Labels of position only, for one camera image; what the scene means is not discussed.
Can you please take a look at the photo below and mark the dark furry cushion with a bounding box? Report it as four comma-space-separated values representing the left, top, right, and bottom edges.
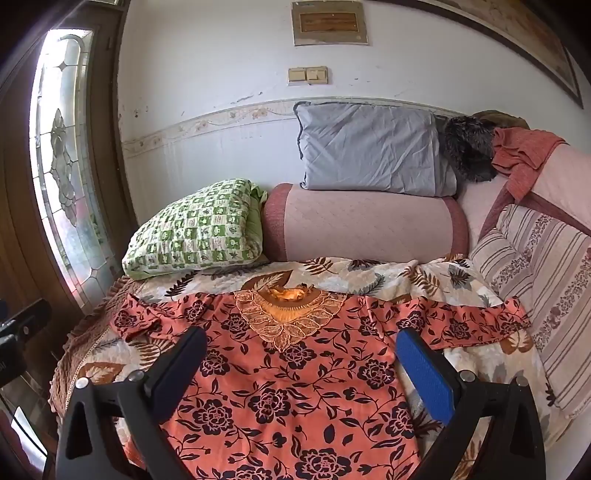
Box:
438, 115, 499, 183

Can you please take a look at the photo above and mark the dark wooden door frame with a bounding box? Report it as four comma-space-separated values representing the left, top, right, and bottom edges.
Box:
0, 0, 139, 480

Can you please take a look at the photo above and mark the grey pillow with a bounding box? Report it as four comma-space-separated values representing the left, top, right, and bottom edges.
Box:
293, 100, 458, 199

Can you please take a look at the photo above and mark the salmon cloth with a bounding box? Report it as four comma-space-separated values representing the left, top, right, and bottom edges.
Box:
490, 127, 568, 201

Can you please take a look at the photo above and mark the green checked pillow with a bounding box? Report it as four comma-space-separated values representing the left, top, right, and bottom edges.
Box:
121, 178, 269, 280

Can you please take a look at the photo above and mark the orange floral shirt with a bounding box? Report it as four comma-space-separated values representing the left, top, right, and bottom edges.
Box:
110, 286, 532, 480

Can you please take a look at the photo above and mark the framed wall plaque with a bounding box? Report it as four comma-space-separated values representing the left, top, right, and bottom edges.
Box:
291, 0, 370, 47

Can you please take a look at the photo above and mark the leaf print blanket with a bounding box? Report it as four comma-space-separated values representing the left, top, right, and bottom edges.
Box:
69, 256, 573, 480

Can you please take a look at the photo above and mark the brown quilted bedspread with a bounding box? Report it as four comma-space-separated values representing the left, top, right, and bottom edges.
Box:
48, 277, 144, 416

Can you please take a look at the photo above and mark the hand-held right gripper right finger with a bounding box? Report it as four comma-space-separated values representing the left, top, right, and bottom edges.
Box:
396, 327, 548, 480

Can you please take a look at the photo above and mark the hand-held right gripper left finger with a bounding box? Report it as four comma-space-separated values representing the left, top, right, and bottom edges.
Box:
55, 326, 208, 480

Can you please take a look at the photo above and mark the stained glass window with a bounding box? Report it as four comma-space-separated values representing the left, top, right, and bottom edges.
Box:
28, 28, 121, 308

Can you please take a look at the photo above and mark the striped cushion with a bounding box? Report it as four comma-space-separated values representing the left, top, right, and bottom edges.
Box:
468, 203, 591, 418

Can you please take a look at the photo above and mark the brown cloth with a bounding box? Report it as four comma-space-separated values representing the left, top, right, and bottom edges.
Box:
471, 109, 531, 131

